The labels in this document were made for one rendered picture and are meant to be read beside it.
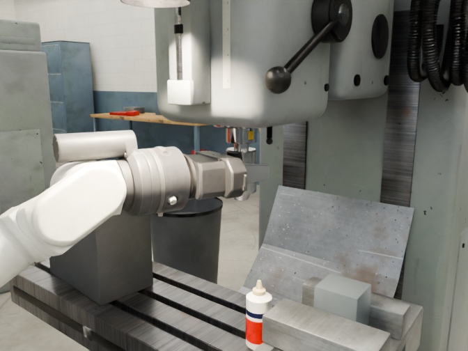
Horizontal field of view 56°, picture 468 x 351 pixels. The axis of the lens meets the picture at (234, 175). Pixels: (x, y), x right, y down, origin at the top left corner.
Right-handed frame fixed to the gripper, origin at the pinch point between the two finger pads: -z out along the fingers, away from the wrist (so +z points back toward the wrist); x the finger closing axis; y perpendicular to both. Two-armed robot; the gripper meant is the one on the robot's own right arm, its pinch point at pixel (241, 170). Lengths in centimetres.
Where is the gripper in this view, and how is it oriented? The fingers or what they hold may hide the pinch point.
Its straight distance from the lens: 66.4
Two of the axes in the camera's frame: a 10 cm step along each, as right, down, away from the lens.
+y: -0.1, 9.8, 2.0
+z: -8.4, 1.1, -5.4
